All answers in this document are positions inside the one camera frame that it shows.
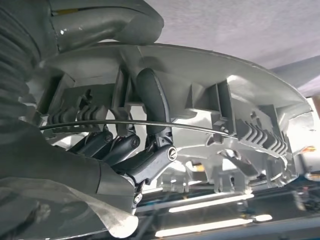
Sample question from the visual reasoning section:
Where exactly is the short white light strip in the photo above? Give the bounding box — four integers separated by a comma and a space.
252, 214, 273, 223

